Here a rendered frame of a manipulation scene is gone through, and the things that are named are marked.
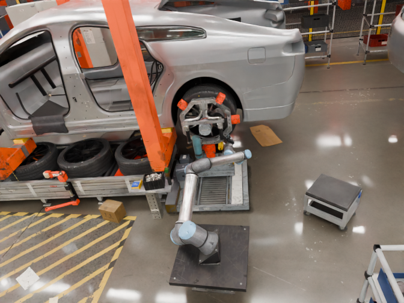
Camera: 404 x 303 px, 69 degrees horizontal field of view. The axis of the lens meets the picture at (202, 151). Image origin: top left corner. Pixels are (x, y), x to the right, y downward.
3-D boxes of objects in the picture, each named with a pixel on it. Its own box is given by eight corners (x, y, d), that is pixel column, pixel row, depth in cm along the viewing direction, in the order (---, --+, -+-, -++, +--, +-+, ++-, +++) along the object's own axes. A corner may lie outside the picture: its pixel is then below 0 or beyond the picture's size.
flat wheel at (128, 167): (168, 143, 406) (165, 128, 392) (174, 171, 351) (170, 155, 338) (120, 154, 400) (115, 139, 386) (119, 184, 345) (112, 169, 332)
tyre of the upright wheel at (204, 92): (172, 90, 334) (190, 138, 369) (168, 99, 315) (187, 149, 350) (229, 76, 318) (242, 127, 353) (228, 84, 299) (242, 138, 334)
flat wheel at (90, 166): (62, 189, 355) (53, 173, 342) (65, 159, 408) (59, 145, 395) (116, 172, 366) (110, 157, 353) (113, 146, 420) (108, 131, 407)
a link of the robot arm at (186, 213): (177, 241, 237) (191, 157, 270) (167, 243, 251) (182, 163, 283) (193, 246, 244) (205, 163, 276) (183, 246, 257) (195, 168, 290)
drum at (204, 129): (213, 125, 326) (211, 113, 318) (212, 135, 308) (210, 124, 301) (201, 126, 328) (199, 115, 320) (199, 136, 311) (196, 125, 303)
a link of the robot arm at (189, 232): (202, 246, 229) (184, 236, 223) (191, 247, 242) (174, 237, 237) (209, 228, 237) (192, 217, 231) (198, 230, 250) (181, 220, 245)
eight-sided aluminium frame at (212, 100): (233, 139, 334) (229, 95, 303) (233, 142, 328) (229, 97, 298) (186, 142, 342) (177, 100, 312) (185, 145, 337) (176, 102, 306)
